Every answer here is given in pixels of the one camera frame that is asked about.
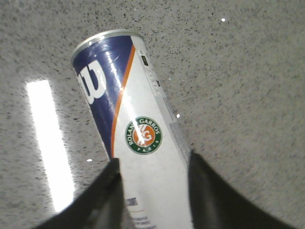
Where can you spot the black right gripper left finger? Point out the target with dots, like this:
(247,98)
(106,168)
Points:
(100,206)

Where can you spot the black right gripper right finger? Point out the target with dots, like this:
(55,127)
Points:
(216,205)

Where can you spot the white blue tennis ball can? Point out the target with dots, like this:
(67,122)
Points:
(137,126)

